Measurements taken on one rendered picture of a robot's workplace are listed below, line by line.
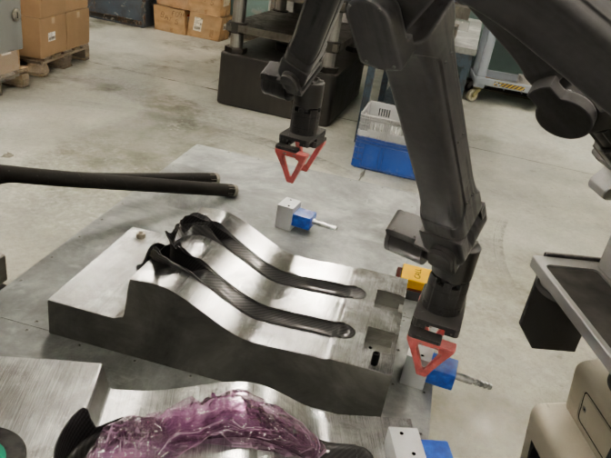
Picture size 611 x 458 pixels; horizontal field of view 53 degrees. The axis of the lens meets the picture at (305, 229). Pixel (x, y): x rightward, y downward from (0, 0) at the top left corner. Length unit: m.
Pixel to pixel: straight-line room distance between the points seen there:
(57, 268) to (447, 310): 0.66
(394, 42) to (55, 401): 0.50
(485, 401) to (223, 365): 1.54
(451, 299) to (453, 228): 0.16
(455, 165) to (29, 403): 0.51
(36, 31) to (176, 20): 2.62
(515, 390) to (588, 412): 1.45
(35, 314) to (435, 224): 0.63
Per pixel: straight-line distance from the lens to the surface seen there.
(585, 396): 0.98
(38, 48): 5.30
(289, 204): 1.31
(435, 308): 0.88
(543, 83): 0.89
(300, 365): 0.85
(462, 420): 2.20
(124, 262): 1.05
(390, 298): 1.01
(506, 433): 2.23
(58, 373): 0.76
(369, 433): 0.80
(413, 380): 0.96
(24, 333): 1.01
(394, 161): 4.02
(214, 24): 7.40
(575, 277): 0.87
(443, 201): 0.71
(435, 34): 0.53
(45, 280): 1.12
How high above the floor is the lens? 1.40
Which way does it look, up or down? 27 degrees down
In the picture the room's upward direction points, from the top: 9 degrees clockwise
